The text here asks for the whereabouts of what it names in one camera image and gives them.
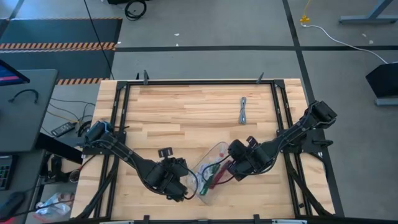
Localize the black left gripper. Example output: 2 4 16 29
157 157 191 202

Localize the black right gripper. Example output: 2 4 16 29
228 139 265 182

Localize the clear plastic bag with items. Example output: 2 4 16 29
185 141 233 207

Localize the large white cable black tie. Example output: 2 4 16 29
197 163 215 180

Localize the red USB-C cable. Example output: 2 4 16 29
207 160 233 190

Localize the green USB-C cable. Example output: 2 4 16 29
198 164 221 197

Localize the grey braided cable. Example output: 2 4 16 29
238 96 248 126

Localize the crumpled plastic bag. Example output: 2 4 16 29
34 192 76 223

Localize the yellow extension plug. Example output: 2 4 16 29
298 0 313 26

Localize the black floor box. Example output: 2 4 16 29
364 61 398 100

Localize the grey desk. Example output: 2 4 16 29
0 68 59 154

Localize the black computer mouse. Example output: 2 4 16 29
0 191 26 220

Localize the black keyboard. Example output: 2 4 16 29
0 154 14 191

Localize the black hazard stripe floor mat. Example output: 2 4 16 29
0 17 124 85

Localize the work table with blue legs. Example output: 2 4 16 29
338 0 398 106

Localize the desk monitor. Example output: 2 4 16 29
0 58 31 87

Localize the white power cord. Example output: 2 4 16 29
302 24 390 65

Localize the long black cord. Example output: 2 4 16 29
82 0 116 81

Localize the coiled black floor cable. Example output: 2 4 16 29
124 0 148 22

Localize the short black desk cable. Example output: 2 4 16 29
8 88 40 105

